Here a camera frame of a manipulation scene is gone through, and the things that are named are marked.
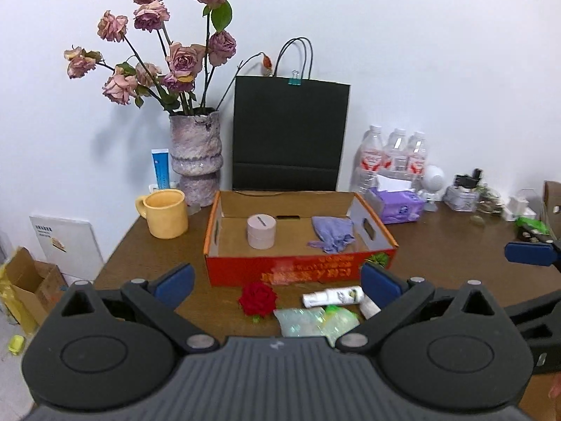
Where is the white charger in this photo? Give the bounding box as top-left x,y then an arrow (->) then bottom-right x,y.
502,188 -> 538,222

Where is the black paper bag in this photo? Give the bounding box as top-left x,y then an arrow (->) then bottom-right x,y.
231,37 -> 351,194

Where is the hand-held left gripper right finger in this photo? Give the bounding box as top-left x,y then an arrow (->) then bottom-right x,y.
335,262 -> 506,354

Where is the dried pink rose bouquet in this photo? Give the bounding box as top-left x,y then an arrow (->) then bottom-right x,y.
63,0 -> 277,117

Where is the open brown cardboard box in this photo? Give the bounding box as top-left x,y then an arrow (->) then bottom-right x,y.
4,247 -> 68,325

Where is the red rose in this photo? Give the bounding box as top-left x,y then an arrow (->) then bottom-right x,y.
238,282 -> 278,323

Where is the clear plastic container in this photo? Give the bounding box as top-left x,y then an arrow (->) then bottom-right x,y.
444,184 -> 479,211

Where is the purple cloth pouch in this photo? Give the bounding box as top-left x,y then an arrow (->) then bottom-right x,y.
307,216 -> 357,254

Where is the mottled purple ceramic vase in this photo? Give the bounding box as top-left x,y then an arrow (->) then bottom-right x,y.
169,107 -> 223,208

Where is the blue and white tube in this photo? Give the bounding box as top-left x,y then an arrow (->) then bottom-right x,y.
149,149 -> 178,194

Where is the clear water bottle red label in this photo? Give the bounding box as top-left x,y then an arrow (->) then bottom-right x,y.
405,131 -> 428,185
353,125 -> 386,194
383,128 -> 408,177

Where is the small black device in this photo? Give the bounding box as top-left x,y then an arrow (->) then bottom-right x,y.
453,169 -> 483,190

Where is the white spray bottle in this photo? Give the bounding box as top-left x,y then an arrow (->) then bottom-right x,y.
302,285 -> 365,308

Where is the iridescent plastic bag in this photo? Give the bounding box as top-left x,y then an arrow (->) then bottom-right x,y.
274,306 -> 338,348

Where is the clear glass jar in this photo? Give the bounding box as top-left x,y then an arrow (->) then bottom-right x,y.
475,184 -> 502,215

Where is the white robot figure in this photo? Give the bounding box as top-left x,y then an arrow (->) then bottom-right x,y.
418,165 -> 447,212

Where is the green tissue packet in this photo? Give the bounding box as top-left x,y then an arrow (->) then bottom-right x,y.
325,305 -> 361,343

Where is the red cardboard box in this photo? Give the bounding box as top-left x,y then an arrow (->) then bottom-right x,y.
203,190 -> 399,288

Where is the brown cardboard piece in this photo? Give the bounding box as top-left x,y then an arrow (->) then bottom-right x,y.
540,181 -> 561,240

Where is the purple tissue pack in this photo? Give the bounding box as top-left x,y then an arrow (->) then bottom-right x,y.
365,174 -> 426,224

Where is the green small box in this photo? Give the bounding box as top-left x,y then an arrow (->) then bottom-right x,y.
515,217 -> 550,235

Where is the pink round jar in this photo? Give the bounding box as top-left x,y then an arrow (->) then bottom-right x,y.
246,214 -> 277,250

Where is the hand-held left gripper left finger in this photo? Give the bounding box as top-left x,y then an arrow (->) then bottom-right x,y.
59,263 -> 221,354

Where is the yellow mug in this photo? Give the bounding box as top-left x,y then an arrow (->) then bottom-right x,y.
135,188 -> 189,240

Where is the white cotton pad packet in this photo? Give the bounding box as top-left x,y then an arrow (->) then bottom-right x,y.
359,296 -> 382,320

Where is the white panel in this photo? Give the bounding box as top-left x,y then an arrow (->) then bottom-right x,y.
30,215 -> 105,281

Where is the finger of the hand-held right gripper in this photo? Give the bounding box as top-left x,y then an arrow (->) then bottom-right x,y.
504,239 -> 561,268
504,290 -> 561,338

